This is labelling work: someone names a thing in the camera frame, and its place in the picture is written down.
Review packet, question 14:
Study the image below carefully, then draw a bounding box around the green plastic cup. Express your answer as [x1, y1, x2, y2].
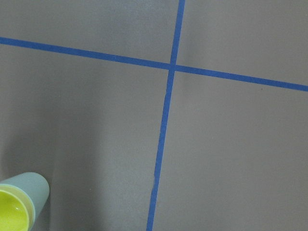
[0, 172, 50, 231]

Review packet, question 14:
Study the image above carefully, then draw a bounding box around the yellow plastic cup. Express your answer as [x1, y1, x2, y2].
[0, 184, 34, 231]

